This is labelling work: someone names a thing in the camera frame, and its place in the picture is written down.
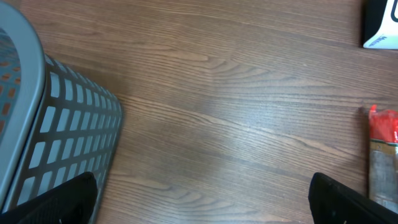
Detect white barcode scanner stand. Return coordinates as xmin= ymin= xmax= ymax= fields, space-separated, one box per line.
xmin=363 ymin=0 xmax=397 ymax=50

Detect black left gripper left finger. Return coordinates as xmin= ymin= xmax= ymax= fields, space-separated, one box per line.
xmin=1 ymin=172 xmax=98 ymax=224

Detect orange spaghetti pasta pack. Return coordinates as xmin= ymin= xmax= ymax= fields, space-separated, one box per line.
xmin=369 ymin=105 xmax=397 ymax=213

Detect dark grey plastic basket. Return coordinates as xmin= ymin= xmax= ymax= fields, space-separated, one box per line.
xmin=1 ymin=2 xmax=123 ymax=223

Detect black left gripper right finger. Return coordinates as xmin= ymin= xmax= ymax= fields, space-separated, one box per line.
xmin=308 ymin=172 xmax=397 ymax=224

